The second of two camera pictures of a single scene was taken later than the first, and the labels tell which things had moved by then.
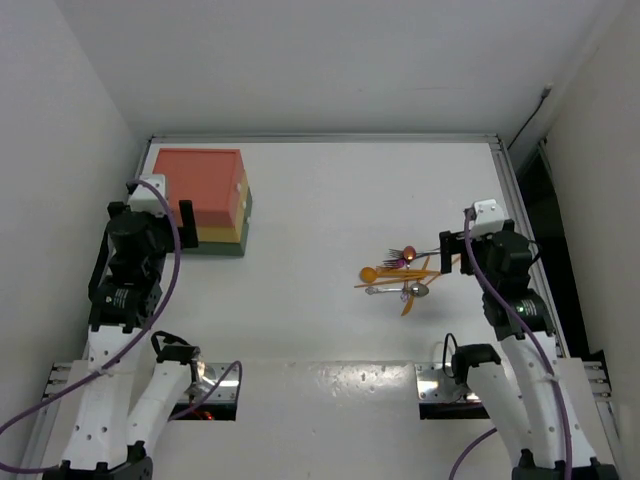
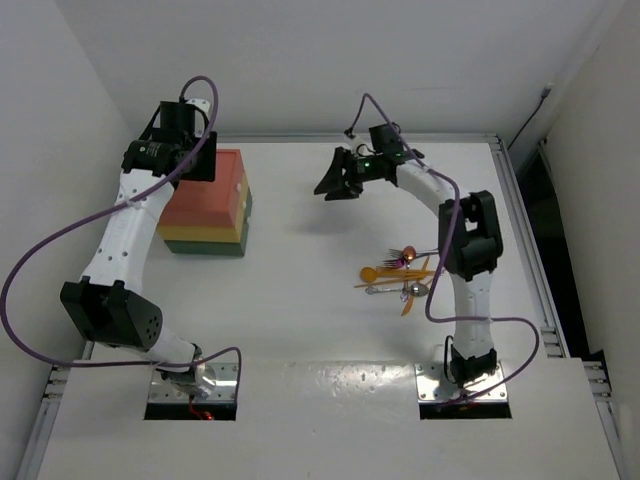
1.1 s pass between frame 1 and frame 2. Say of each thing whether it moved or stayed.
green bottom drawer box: stayed
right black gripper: moved
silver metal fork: stayed
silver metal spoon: stayed
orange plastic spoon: stayed
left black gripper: moved
